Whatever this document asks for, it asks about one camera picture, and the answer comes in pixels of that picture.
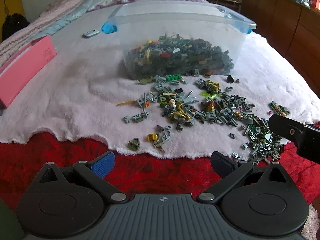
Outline dark green cloth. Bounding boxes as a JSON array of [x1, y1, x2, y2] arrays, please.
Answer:
[[0, 200, 25, 240]]

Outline pink folded quilt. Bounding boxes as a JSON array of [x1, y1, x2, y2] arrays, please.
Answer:
[[0, 0, 93, 65]]

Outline wooden nightstand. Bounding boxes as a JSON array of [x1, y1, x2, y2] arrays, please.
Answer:
[[204, 0, 242, 13]]

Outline light blue folded quilt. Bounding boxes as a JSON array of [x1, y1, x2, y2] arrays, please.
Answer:
[[32, 0, 98, 40]]

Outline toy brick pieces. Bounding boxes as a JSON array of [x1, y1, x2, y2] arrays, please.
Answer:
[[116, 74, 292, 165]]

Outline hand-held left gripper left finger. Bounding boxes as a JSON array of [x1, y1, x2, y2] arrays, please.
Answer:
[[37, 151, 128, 203]]

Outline brown wooden cabinet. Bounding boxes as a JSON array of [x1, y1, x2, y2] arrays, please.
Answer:
[[241, 0, 320, 85]]

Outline clear bag of bricks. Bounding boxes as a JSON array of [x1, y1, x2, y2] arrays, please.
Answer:
[[101, 0, 257, 80]]

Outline red patterned bed sheet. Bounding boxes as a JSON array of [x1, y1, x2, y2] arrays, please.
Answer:
[[0, 132, 320, 205]]

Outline black bag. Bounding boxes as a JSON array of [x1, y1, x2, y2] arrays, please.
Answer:
[[2, 14, 23, 42]]

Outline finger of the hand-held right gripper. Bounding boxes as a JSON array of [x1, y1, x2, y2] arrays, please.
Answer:
[[269, 114, 305, 145]]

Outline heap of dark toy bricks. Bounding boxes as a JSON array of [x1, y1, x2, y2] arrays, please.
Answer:
[[127, 32, 234, 79]]

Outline pink cardboard box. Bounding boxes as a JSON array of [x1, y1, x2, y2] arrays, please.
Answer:
[[0, 35, 57, 109]]

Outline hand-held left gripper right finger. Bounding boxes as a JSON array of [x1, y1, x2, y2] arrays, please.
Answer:
[[196, 151, 288, 203]]

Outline white fluffy blanket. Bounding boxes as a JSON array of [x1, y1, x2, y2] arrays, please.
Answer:
[[0, 0, 320, 160]]

